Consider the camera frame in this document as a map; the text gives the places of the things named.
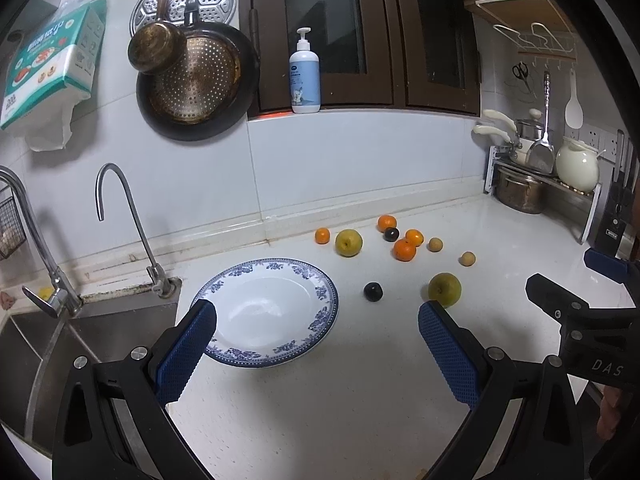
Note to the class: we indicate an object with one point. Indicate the cream handle upper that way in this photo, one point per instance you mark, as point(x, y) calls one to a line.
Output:
point(496, 115)

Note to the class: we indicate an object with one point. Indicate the blue white porcelain plate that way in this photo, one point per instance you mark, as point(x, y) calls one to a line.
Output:
point(269, 311)

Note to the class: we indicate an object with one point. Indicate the chrome sink faucet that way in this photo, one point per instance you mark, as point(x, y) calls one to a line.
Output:
point(64, 295)

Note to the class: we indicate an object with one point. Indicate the yellow pear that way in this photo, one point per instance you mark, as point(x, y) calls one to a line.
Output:
point(348, 243)

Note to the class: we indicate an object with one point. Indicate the black scissors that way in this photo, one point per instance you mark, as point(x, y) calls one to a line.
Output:
point(521, 72)

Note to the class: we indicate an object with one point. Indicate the metal dish rack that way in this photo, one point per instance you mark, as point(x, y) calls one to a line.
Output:
point(579, 208)

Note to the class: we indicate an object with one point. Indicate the teal paper towel pack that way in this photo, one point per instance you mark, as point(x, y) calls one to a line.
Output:
point(51, 75)

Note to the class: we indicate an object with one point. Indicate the green pear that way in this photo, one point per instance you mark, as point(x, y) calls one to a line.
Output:
point(445, 288)

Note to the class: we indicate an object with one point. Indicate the black frying pan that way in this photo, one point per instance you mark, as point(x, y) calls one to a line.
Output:
point(228, 115)

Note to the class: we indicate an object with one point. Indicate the dark wooden window frame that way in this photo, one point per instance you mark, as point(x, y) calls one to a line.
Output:
point(373, 53)

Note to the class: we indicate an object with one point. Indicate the black wire basket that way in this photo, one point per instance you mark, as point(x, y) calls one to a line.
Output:
point(12, 235)

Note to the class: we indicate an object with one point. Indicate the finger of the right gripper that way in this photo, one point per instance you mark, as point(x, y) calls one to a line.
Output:
point(610, 267)
point(555, 299)

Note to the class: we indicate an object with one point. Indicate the large orange front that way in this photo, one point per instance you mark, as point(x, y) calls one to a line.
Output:
point(404, 250)

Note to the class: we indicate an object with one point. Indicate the person hand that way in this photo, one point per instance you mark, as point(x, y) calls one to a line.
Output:
point(609, 417)

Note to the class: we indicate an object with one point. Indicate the cream handle lower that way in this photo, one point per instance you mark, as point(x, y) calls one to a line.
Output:
point(493, 132)

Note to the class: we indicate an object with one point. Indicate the dark plum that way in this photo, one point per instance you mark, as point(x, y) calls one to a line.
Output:
point(373, 292)
point(391, 234)

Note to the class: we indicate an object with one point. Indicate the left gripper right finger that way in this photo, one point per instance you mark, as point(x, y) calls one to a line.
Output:
point(545, 441)

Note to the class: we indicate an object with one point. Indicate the white blue pump bottle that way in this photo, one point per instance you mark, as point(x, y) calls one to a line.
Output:
point(304, 70)

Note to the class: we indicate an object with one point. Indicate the black knife block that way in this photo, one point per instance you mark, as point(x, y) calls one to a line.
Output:
point(615, 235)

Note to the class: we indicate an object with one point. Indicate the cream handle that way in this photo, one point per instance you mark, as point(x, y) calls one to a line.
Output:
point(493, 132)
point(496, 115)

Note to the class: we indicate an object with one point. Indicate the stainless steel sink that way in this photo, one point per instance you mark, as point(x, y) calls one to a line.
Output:
point(37, 353)

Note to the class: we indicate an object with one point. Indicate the round metal steamer rack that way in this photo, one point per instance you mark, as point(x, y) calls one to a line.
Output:
point(210, 11)

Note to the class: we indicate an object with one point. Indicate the white rice spoon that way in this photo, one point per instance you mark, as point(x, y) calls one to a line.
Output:
point(574, 116)

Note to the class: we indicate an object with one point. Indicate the stainless steel pot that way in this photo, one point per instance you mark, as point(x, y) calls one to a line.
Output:
point(520, 191)

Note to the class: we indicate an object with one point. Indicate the brass perforated strainer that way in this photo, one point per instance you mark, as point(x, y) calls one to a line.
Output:
point(203, 80)

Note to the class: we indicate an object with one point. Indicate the tan longan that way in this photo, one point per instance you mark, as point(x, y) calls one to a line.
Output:
point(467, 259)
point(435, 244)

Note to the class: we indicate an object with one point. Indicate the white wire rack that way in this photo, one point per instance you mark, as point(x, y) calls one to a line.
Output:
point(539, 40)

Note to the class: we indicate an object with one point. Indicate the white ceramic teapot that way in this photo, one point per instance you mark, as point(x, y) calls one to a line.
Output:
point(576, 164)

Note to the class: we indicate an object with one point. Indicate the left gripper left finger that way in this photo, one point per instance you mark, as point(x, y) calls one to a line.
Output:
point(88, 442)

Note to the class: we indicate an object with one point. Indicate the small orange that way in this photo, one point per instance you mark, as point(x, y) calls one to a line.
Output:
point(322, 236)
point(414, 237)

